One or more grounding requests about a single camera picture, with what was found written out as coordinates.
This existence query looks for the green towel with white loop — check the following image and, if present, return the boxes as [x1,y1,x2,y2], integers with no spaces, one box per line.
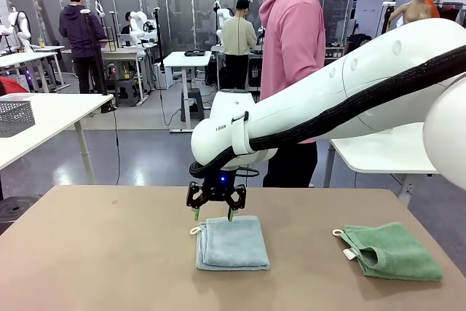
[332,221,444,283]

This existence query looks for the white standing desk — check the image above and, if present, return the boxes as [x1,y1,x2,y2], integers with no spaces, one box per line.
[162,51,213,133]

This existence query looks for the black tripod pole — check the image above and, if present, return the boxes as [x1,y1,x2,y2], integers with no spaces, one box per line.
[82,7,118,114]

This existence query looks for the thin black floor cable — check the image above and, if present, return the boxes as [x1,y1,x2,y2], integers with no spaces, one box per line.
[110,105,122,186]

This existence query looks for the bare beige mannequin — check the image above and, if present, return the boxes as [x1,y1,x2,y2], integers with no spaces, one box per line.
[388,0,431,28]

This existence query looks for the black stand base plate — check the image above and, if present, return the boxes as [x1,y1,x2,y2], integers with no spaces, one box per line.
[0,195,42,235]

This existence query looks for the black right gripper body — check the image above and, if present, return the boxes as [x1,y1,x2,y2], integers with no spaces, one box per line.
[202,168,240,201]

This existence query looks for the man in dark jacket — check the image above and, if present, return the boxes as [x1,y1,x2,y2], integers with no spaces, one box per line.
[58,0,107,95]

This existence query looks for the light blue towel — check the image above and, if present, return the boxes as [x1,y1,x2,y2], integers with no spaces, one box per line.
[189,215,272,272]

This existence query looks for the white workbench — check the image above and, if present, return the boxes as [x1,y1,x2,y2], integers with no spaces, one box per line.
[100,43,158,103]

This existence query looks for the black bags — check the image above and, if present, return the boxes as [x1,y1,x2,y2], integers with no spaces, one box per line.
[348,33,373,52]

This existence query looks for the person in pink hoodie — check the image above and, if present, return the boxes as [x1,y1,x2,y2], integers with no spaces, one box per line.
[258,0,355,188]

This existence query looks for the thick black right arm hose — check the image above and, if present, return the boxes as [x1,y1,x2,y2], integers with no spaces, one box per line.
[188,44,466,178]

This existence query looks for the light grey plastic basket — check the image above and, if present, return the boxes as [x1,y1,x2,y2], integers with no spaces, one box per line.
[0,100,36,138]

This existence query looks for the black tripod with white top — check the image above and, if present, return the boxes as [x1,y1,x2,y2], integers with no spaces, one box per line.
[380,1,396,34]

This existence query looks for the seated person in black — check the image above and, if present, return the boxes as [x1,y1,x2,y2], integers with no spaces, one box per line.
[121,11,134,36]

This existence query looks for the person in beige shirt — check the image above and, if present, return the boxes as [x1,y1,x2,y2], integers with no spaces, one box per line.
[221,0,259,92]

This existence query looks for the clothes rack with garments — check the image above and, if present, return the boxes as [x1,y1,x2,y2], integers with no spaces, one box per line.
[435,1,466,28]

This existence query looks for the red garment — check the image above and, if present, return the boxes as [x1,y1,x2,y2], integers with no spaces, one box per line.
[0,76,30,95]

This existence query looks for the grey step stool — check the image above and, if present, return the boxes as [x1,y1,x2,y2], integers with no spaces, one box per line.
[114,78,141,108]

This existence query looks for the black pole stand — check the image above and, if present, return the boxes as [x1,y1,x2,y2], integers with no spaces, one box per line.
[152,7,167,74]

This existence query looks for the white shoe rack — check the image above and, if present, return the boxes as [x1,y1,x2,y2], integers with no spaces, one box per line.
[324,47,347,61]

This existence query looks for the long white table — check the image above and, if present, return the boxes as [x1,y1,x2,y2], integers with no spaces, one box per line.
[0,51,72,93]

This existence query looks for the mannequin in orange shirt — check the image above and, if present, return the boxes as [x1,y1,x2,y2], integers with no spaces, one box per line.
[425,0,443,19]

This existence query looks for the white side table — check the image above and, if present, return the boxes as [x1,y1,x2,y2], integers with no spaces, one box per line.
[323,121,443,200]
[0,92,114,186]

